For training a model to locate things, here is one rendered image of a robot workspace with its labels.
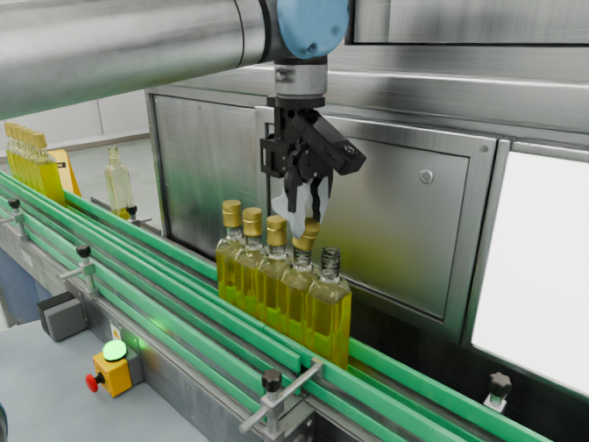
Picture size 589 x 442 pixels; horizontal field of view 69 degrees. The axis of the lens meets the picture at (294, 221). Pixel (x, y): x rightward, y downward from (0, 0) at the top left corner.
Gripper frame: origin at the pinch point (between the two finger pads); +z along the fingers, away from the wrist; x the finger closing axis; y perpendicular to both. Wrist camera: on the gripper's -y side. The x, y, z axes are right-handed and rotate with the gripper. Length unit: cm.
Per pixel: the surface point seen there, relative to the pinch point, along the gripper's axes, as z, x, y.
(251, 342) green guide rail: 22.6, 6.2, 8.1
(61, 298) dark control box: 33, 18, 67
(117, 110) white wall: 67, -262, 591
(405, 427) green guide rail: 23.0, 4.2, -21.3
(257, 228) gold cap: 3.2, 0.6, 11.6
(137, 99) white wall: 54, -296, 591
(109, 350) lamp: 31, 20, 36
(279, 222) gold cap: 0.4, 0.7, 6.1
